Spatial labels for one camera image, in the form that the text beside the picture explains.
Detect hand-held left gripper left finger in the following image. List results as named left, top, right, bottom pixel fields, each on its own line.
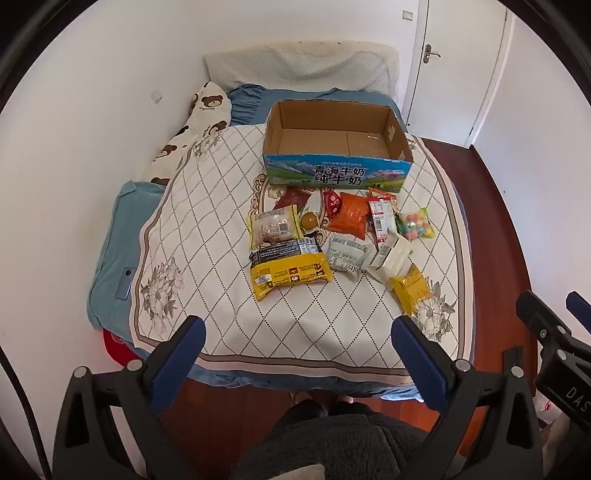
left=53, top=315, right=207, bottom=480

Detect clear yellow-edged bread packet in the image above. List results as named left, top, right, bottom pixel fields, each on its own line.
left=249, top=205, right=301, bottom=252

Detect bear print blanket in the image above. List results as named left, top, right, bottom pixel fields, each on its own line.
left=141, top=82, right=232, bottom=188

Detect black and yellow snack packet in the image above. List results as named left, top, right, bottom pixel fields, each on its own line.
left=249, top=236, right=334, bottom=302

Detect cream white snack packet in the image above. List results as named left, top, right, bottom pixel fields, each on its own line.
left=362, top=231, right=413, bottom=283

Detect red white label packet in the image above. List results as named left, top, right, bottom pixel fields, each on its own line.
left=367, top=194, right=399, bottom=244

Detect white diamond-pattern floral cloth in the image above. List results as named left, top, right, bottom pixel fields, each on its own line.
left=131, top=124, right=476, bottom=370

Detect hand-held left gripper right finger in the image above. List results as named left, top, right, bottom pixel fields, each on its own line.
left=392, top=316, right=544, bottom=480

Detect white quilted pillow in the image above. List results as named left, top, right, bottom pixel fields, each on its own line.
left=203, top=42, right=400, bottom=95

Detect red plastic item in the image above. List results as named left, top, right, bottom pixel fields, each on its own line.
left=102, top=330, right=144, bottom=365

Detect orange snack packet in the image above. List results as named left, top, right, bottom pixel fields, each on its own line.
left=329, top=191, right=371, bottom=240

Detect colourful candy bag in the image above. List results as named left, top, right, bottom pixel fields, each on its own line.
left=396, top=208, right=437, bottom=241

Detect blue phone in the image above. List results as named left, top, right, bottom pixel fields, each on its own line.
left=115, top=267, right=138, bottom=301

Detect white grey snack packet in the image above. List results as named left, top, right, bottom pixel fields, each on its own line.
left=324, top=232, right=376, bottom=273

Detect white door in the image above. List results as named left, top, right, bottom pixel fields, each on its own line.
left=406, top=0, right=509, bottom=144

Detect black cable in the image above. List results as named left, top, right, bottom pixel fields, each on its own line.
left=0, top=346, right=51, bottom=480

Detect blue pillow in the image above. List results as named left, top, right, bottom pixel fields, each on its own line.
left=87, top=180, right=168, bottom=329

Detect cardboard box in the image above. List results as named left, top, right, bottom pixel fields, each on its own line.
left=262, top=99, right=415, bottom=192

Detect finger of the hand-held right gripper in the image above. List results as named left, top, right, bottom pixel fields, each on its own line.
left=566, top=291, right=591, bottom=334
left=516, top=291, right=591, bottom=357

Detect dark fleece clothing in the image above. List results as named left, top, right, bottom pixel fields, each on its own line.
left=231, top=399, right=444, bottom=480

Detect brown foil snack packet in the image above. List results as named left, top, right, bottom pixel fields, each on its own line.
left=276, top=186, right=311, bottom=214

